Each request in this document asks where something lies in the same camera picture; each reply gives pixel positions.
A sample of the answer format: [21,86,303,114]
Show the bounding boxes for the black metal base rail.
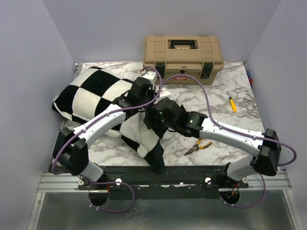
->
[47,164,281,199]

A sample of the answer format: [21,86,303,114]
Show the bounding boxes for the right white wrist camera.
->
[158,88,171,99]

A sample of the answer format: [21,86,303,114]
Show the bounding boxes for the yellow black pliers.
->
[184,138,212,156]

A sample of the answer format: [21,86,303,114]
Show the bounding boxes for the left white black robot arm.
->
[51,76,157,189]

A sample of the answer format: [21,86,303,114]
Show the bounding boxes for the black white checkered pillowcase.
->
[52,67,180,173]

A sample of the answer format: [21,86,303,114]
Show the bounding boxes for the blue red object at edge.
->
[246,70,253,89]

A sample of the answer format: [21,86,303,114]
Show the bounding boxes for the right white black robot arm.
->
[144,98,281,187]

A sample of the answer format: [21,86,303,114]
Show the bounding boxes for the tan plastic toolbox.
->
[143,35,224,85]

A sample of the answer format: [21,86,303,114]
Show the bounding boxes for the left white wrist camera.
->
[142,71,158,85]

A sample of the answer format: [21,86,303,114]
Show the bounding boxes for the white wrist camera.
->
[158,88,171,99]
[142,71,158,85]

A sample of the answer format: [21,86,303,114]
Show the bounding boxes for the yellow handled screwdriver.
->
[227,91,237,113]

